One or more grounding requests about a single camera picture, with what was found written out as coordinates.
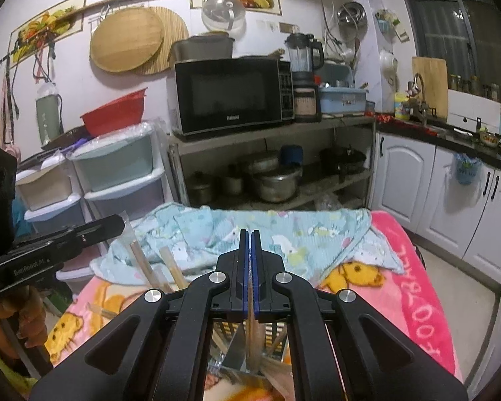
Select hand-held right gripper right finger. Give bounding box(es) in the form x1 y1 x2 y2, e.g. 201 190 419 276
252 230 468 401

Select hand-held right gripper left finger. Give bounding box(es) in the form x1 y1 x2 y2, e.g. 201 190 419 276
28 229 251 401

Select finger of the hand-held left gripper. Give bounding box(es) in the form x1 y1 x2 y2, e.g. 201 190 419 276
12 214 126 260

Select long wooden chopstick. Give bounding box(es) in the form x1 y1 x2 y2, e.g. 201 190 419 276
261 359 295 401
127 242 164 293
159 246 188 291
245 319 262 379

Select green perforated chopstick holder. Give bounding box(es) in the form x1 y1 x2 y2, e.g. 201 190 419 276
209 321 295 389

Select person's left hand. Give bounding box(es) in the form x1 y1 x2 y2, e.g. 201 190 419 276
0 288 46 358

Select plastic drawer storage unit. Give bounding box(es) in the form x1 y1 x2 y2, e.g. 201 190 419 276
14 152 105 293

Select light blue printed cloth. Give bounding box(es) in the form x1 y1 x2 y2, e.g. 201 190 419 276
90 204 405 287

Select pink hanging cloth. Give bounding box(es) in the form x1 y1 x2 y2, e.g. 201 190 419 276
0 62 21 159

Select plastic drawer cabinet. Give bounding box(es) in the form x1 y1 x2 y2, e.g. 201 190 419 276
69 122 180 235

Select black tray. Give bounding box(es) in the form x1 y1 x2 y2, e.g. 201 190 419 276
39 127 95 153

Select small lidded steel pot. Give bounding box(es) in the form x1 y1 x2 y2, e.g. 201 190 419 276
221 167 247 195

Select large steel pot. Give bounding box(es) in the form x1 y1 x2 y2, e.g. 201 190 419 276
253 165 303 202

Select flat lidded steel pan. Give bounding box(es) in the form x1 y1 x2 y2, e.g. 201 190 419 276
240 150 280 174

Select red plastic basin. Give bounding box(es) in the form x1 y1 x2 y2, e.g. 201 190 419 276
80 88 149 138

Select blue round container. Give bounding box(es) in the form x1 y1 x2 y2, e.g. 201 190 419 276
279 145 303 167

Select pink printed blanket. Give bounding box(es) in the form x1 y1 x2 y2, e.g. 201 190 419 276
46 211 464 401

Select black pan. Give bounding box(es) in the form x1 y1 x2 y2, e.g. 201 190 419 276
319 145 367 176

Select metal shelf rack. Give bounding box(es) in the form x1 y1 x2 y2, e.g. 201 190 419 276
167 113 378 218

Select black microwave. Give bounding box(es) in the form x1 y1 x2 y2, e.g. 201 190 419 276
167 56 296 142

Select white kitchen cabinets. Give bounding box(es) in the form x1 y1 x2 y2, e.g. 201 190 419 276
369 129 501 285

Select round wooden board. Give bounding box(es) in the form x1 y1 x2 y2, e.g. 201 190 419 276
90 7 164 73

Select light blue dish box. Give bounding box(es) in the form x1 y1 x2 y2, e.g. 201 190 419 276
317 62 368 114

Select round bamboo mat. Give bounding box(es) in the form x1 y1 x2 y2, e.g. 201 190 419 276
136 6 190 76

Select grey lidded container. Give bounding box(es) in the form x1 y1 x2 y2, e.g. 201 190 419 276
169 32 235 62

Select yellow container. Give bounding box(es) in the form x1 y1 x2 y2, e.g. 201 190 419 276
393 93 410 120

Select black blender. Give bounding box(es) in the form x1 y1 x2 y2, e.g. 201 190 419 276
285 32 325 88

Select black kitchen countertop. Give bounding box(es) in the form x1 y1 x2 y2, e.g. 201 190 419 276
376 119 501 163

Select blue plastic bag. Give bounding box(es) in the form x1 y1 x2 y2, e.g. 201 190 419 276
453 152 484 186

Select metal faucet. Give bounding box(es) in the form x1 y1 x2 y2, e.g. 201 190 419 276
407 73 429 126

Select white hanging bowl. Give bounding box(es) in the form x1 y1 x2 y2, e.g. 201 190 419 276
378 48 399 80

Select wooden cutting board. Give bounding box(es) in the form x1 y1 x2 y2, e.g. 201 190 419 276
412 56 449 120

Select clear plastic dome cover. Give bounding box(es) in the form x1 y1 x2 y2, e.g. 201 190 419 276
201 0 247 34

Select hanging steel bowl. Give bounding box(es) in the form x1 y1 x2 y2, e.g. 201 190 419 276
337 2 368 30

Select hanging green white bundle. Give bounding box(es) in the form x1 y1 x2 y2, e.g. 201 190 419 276
376 8 410 42

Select row of glass jars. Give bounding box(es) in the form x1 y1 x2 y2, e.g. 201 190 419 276
449 73 501 98

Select dark window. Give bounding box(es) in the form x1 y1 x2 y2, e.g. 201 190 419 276
394 0 501 93

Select hanging red black cords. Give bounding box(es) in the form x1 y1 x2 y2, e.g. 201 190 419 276
31 42 57 84

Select tilted fruit wall poster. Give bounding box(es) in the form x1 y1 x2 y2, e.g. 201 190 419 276
9 0 88 63

